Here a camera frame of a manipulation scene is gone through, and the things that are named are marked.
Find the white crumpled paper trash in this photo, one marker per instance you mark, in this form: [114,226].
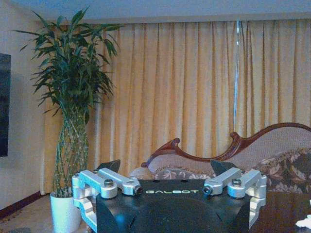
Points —
[305,220]

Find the black wall television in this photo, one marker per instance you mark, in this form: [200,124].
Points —
[4,104]

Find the tall green bamboo plant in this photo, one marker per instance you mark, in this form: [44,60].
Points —
[70,97]

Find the carved wooden sofa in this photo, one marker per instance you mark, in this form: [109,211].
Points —
[255,150]

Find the floral brown cushion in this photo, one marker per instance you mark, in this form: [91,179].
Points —
[286,170]

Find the yellow pleated curtain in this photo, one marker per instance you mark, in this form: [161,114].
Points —
[184,97]

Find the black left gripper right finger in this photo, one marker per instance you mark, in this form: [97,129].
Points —
[233,180]

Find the white plant pot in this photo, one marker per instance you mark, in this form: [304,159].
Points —
[63,213]

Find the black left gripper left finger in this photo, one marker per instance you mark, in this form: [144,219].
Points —
[107,180]

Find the small floral cushion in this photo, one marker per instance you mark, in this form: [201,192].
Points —
[181,174]

